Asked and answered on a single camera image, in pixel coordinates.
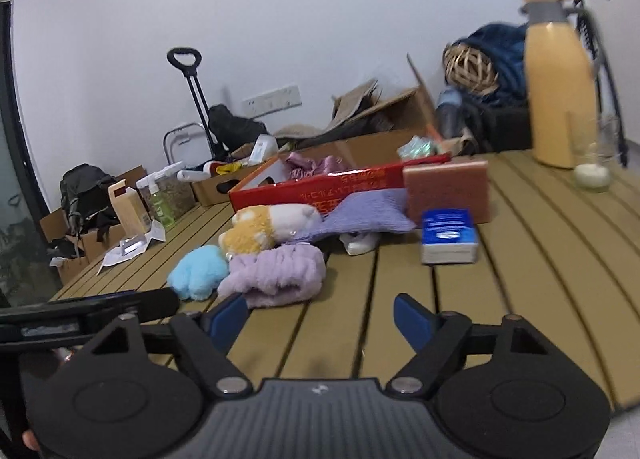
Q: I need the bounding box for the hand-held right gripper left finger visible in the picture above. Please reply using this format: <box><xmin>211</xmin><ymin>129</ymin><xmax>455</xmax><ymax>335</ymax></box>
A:
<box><xmin>65</xmin><ymin>294</ymin><xmax>253</xmax><ymax>400</ymax></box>

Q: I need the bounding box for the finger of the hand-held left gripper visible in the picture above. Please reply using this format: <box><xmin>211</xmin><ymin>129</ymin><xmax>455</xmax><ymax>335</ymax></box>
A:
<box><xmin>119</xmin><ymin>287</ymin><xmax>181</xmax><ymax>326</ymax></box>

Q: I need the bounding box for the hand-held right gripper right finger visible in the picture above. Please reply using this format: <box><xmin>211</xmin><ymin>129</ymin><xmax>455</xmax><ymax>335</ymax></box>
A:
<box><xmin>389</xmin><ymin>293</ymin><xmax>577</xmax><ymax>400</ymax></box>

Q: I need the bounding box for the orange sponge block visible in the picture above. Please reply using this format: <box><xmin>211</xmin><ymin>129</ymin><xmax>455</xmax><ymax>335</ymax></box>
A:
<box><xmin>402</xmin><ymin>159</ymin><xmax>492</xmax><ymax>225</ymax></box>

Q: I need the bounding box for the red shallow cardboard box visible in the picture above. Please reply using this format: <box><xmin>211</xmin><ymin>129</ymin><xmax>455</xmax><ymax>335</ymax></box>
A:
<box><xmin>228</xmin><ymin>136</ymin><xmax>454</xmax><ymax>228</ymax></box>

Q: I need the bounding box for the light blue plush toy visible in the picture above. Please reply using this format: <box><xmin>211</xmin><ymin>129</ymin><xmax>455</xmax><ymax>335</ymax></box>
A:
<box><xmin>166</xmin><ymin>244</ymin><xmax>231</xmax><ymax>302</ymax></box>

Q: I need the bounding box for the white paper package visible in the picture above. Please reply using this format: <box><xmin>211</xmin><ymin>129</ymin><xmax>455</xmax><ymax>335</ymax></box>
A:
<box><xmin>96</xmin><ymin>233</ymin><xmax>167</xmax><ymax>276</ymax></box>

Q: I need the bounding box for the brown floor cardboard box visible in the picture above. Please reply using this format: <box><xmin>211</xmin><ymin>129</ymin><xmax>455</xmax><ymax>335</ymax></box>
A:
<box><xmin>39</xmin><ymin>208</ymin><xmax>127</xmax><ymax>286</ymax></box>

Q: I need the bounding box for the corgi plush toy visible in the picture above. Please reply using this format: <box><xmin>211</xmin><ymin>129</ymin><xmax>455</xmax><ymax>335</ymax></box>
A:
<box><xmin>218</xmin><ymin>203</ymin><xmax>324</xmax><ymax>255</ymax></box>

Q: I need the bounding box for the blue tissue pack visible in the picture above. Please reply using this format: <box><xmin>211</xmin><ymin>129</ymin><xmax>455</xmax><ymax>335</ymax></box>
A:
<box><xmin>419</xmin><ymin>208</ymin><xmax>479</xmax><ymax>266</ymax></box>

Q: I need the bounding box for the small white cloth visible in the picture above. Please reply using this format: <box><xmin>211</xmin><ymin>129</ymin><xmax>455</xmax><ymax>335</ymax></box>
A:
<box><xmin>339</xmin><ymin>232</ymin><xmax>379</xmax><ymax>257</ymax></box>

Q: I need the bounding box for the small tan carton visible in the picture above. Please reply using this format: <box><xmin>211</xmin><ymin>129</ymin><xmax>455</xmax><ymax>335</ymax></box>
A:
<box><xmin>107</xmin><ymin>178</ymin><xmax>152</xmax><ymax>236</ymax></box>

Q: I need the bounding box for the green spray bottle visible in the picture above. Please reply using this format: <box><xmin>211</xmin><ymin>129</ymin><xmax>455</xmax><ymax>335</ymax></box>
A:
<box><xmin>135</xmin><ymin>173</ymin><xmax>177</xmax><ymax>233</ymax></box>

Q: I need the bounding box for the purple knit cloth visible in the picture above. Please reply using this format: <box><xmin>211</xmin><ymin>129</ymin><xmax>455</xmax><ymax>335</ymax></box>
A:
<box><xmin>299</xmin><ymin>188</ymin><xmax>417</xmax><ymax>243</ymax></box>

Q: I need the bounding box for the open cardboard box with clutter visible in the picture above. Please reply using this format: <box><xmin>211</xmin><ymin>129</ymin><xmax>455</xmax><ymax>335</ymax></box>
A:
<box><xmin>191</xmin><ymin>143</ymin><xmax>282</xmax><ymax>208</ymax></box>

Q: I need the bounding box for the black backpack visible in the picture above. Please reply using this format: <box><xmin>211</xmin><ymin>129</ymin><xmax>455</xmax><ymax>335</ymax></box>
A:
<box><xmin>59</xmin><ymin>164</ymin><xmax>122</xmax><ymax>241</ymax></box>

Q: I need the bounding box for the dark glass door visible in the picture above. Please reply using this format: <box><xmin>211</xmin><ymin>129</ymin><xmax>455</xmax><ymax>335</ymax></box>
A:
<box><xmin>0</xmin><ymin>0</ymin><xmax>62</xmax><ymax>307</ymax></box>

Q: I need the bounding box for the white bottle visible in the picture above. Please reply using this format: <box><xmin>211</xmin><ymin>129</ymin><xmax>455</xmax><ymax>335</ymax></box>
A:
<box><xmin>176</xmin><ymin>161</ymin><xmax>212</xmax><ymax>183</ymax></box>

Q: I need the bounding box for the pink satin cloth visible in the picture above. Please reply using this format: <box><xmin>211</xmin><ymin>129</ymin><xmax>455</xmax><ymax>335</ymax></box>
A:
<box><xmin>284</xmin><ymin>151</ymin><xmax>352</xmax><ymax>185</ymax></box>

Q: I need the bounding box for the green glitter bag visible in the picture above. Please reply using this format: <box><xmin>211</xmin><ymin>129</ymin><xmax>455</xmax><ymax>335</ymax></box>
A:
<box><xmin>397</xmin><ymin>136</ymin><xmax>439</xmax><ymax>160</ymax></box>

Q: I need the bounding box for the black bag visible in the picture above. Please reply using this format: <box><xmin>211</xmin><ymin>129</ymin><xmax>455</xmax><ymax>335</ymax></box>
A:
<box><xmin>207</xmin><ymin>104</ymin><xmax>269</xmax><ymax>150</ymax></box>

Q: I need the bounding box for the beige fuzzy mat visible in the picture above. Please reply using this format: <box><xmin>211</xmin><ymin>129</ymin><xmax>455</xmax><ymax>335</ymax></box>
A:
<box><xmin>273</xmin><ymin>123</ymin><xmax>328</xmax><ymax>140</ymax></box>

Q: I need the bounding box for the black cloth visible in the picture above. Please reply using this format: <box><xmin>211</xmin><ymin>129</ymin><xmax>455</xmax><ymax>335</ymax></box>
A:
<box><xmin>285</xmin><ymin>121</ymin><xmax>401</xmax><ymax>150</ymax></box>

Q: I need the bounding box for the large printed cardboard box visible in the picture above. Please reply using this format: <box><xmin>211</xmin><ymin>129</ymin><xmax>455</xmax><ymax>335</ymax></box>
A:
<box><xmin>329</xmin><ymin>53</ymin><xmax>443</xmax><ymax>140</ymax></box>

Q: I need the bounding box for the clear blue-lid water bottle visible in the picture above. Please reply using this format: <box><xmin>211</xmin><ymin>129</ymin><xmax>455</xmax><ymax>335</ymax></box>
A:
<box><xmin>434</xmin><ymin>88</ymin><xmax>472</xmax><ymax>140</ymax></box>

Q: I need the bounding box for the black suitcase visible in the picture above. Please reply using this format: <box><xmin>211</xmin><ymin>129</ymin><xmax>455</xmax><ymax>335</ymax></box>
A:
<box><xmin>472</xmin><ymin>103</ymin><xmax>534</xmax><ymax>152</ymax></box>

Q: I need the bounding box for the glass cup with candle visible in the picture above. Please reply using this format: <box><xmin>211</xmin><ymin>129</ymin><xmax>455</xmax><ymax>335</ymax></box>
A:
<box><xmin>569</xmin><ymin>113</ymin><xmax>622</xmax><ymax>193</ymax></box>

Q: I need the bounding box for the wicker ball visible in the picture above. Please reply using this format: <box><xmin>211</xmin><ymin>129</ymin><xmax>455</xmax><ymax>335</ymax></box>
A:
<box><xmin>442</xmin><ymin>41</ymin><xmax>501</xmax><ymax>96</ymax></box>

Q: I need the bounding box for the yellow thermos jug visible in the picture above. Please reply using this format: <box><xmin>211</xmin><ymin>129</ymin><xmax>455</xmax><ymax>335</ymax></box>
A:
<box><xmin>521</xmin><ymin>0</ymin><xmax>602</xmax><ymax>170</ymax></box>

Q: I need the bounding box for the blue blanket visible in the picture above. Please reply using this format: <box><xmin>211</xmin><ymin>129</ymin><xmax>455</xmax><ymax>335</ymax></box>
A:
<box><xmin>469</xmin><ymin>23</ymin><xmax>532</xmax><ymax>107</ymax></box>

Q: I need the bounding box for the white folding frame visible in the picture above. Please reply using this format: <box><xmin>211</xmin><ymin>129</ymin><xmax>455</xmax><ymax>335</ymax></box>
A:
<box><xmin>162</xmin><ymin>122</ymin><xmax>212</xmax><ymax>166</ymax></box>

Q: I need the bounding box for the black trolley handle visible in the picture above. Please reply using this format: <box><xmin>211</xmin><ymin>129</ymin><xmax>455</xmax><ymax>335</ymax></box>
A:
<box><xmin>166</xmin><ymin>47</ymin><xmax>222</xmax><ymax>160</ymax></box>

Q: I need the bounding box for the white wall socket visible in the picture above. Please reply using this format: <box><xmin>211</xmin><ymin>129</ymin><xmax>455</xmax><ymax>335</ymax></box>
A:
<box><xmin>242</xmin><ymin>84</ymin><xmax>303</xmax><ymax>116</ymax></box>

